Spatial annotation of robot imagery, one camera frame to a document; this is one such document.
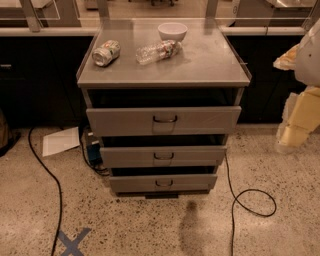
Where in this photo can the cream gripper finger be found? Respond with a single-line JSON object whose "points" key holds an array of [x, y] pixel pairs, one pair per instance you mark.
{"points": [[287, 61], [300, 117]]}

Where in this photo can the grey top drawer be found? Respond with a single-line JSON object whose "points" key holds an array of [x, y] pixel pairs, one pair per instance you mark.
{"points": [[163, 121]]}

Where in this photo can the grey drawer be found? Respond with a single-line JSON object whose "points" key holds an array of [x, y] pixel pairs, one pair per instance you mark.
{"points": [[140, 184], [167, 156], [163, 121]]}

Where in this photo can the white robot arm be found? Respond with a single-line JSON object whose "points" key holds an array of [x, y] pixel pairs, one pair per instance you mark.
{"points": [[307, 70]]}

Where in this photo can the grey metal drawer cabinet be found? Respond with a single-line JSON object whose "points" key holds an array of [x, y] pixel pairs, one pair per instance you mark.
{"points": [[206, 73]]}

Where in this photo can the grey bottom drawer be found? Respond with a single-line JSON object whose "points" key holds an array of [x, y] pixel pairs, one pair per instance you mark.
{"points": [[140, 184]]}

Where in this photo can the grey middle drawer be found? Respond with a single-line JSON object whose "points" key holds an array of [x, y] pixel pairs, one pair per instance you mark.
{"points": [[167, 156]]}

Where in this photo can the white bowl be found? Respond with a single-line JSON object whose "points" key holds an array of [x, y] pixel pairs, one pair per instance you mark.
{"points": [[172, 31]]}

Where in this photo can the clear plastic water bottle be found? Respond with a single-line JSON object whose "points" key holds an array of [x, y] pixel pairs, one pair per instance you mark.
{"points": [[157, 51]]}

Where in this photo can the crushed soda can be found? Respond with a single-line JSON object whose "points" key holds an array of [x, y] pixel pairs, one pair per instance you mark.
{"points": [[106, 53]]}

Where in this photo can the white paper sheet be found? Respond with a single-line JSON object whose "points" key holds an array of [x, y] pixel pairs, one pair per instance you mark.
{"points": [[60, 141]]}

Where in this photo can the blue tape cross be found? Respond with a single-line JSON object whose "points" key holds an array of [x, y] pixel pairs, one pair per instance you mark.
{"points": [[72, 246]]}

